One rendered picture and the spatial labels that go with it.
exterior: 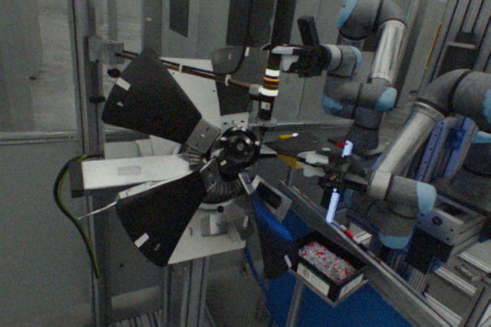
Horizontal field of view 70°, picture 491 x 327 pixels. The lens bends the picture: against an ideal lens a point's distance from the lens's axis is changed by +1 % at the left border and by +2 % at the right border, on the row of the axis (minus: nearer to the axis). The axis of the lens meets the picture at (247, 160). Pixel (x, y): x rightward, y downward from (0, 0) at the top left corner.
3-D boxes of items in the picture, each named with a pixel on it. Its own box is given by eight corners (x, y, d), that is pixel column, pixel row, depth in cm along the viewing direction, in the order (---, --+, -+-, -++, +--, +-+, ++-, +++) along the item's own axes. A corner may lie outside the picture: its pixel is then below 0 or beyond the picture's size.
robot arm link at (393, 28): (409, 24, 135) (387, 122, 112) (379, 20, 137) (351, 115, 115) (418, -5, 125) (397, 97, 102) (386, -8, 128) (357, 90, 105)
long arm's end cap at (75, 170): (80, 171, 102) (81, 160, 92) (83, 196, 100) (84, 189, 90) (69, 172, 100) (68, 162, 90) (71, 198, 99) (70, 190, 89)
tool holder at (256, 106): (242, 120, 99) (246, 86, 96) (253, 115, 105) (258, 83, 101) (270, 128, 96) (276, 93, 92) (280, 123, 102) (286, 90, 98)
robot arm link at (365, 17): (351, 125, 162) (381, 8, 122) (319, 118, 166) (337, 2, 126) (356, 109, 170) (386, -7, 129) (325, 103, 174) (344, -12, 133)
